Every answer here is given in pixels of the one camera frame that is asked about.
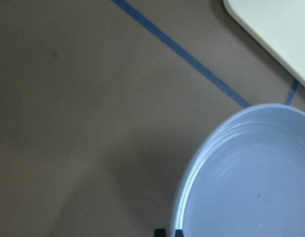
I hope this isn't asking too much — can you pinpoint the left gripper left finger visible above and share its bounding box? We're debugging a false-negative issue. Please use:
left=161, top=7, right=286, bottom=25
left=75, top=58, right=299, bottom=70
left=154, top=229, right=166, bottom=237

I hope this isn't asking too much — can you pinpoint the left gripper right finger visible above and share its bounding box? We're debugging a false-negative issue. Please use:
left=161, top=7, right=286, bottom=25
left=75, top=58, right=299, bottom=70
left=174, top=229, right=183, bottom=237

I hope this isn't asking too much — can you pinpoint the cream bear print tray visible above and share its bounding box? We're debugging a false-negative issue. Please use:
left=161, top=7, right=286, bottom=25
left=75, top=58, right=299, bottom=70
left=223, top=0, right=305, bottom=88

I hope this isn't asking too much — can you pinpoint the blue round plate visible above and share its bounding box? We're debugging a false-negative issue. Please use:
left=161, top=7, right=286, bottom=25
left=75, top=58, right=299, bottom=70
left=168, top=104, right=305, bottom=237

